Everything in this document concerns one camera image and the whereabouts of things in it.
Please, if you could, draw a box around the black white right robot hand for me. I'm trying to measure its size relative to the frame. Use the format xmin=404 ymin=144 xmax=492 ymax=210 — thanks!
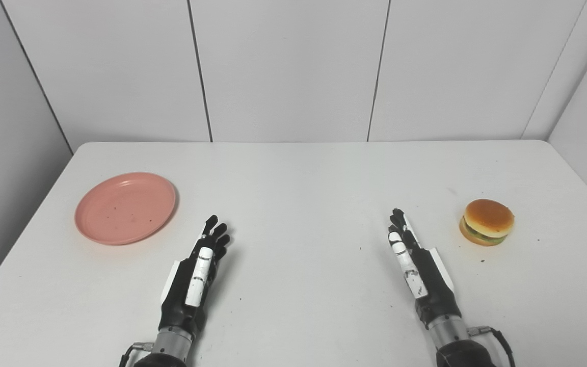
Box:
xmin=388 ymin=208 xmax=462 ymax=330

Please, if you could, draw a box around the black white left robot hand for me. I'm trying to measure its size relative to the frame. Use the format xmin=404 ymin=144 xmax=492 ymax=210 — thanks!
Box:
xmin=158 ymin=215 xmax=231 ymax=339

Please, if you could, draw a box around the toy hamburger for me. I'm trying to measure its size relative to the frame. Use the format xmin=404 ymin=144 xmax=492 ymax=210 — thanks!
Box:
xmin=459 ymin=199 xmax=515 ymax=247

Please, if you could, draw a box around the pink round plate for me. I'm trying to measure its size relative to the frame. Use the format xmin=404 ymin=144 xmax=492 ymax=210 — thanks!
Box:
xmin=74 ymin=172 xmax=177 ymax=246

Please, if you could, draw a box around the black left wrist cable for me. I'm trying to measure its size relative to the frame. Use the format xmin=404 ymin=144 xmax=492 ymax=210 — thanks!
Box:
xmin=119 ymin=342 xmax=154 ymax=367

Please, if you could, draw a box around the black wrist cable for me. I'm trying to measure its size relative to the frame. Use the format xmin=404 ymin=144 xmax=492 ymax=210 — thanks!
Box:
xmin=119 ymin=342 xmax=154 ymax=367
xmin=467 ymin=326 xmax=516 ymax=367

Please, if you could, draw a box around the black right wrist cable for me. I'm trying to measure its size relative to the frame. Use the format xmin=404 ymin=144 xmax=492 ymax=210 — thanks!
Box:
xmin=467 ymin=326 xmax=516 ymax=367

